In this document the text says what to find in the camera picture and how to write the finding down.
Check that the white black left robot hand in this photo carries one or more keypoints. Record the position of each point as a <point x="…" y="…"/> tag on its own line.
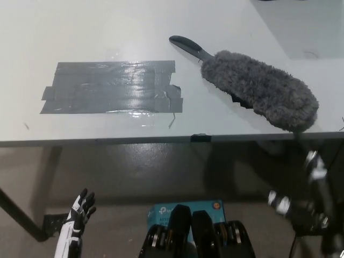
<point x="74" y="215"/>

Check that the grey fluffy duster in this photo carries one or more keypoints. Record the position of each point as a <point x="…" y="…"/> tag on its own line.
<point x="258" y="88"/>

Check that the black robot torso blocks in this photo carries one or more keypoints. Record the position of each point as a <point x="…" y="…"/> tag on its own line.
<point x="199" y="228"/>

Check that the black floor tape patch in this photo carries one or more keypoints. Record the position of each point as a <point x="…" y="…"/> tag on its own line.
<point x="55" y="224"/>

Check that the black metal table leg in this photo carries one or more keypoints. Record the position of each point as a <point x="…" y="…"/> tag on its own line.
<point x="24" y="217"/>

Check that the teal router cardboard box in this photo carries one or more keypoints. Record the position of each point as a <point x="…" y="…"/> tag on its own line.
<point x="161" y="212"/>

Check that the small black tape strip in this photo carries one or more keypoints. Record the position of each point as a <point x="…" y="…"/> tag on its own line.
<point x="200" y="137"/>

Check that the grey duct tape patch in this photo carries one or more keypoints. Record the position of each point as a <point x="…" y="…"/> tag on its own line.
<point x="107" y="86"/>

